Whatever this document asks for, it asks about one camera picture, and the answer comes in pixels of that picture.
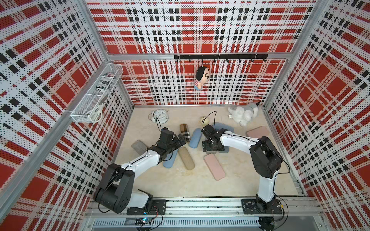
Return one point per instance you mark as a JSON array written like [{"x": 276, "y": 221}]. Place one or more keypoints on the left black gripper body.
[{"x": 175, "y": 144}]

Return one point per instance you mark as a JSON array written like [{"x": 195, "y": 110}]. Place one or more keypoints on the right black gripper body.
[{"x": 208, "y": 146}]

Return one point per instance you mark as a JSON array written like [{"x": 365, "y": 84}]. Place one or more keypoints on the blue case with pink glasses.
[{"x": 220, "y": 126}]

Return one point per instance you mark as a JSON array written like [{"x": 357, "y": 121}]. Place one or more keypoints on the beige case with dark glasses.
[{"x": 185, "y": 132}]

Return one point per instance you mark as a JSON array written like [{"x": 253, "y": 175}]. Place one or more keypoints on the grey marble teal-lined case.
[{"x": 139, "y": 147}]

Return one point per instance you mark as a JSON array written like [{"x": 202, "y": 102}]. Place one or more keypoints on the small pink glasses case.
[{"x": 258, "y": 132}]

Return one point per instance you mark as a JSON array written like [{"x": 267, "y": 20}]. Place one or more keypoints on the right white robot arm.
[{"x": 265, "y": 157}]

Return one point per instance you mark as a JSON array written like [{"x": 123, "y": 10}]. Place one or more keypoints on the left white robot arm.
[{"x": 116, "y": 189}]

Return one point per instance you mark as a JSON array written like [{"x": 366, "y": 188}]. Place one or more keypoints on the yellow panda squishy ball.
[{"x": 204, "y": 121}]

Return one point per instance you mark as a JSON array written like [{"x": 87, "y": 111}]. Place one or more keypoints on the white alarm clock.
[{"x": 159, "y": 115}]

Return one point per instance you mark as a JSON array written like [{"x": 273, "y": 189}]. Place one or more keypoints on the white plush toy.
[{"x": 244, "y": 114}]

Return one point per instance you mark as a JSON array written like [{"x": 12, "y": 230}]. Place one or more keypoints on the cartoon boy doll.
[{"x": 202, "y": 77}]

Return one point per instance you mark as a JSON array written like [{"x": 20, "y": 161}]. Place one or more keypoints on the white scissors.
[{"x": 96, "y": 114}]

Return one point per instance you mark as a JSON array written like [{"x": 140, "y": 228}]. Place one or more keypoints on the small circuit board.
[{"x": 138, "y": 222}]

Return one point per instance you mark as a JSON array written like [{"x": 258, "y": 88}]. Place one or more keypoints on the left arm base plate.
[{"x": 153, "y": 207}]

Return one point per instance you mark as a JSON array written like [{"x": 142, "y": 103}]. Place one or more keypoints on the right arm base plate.
[{"x": 256, "y": 207}]

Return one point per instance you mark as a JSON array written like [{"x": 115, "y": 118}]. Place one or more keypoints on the clear wall shelf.
[{"x": 93, "y": 97}]

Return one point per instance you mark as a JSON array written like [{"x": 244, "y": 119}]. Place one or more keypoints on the black hook rail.
[{"x": 220, "y": 56}]

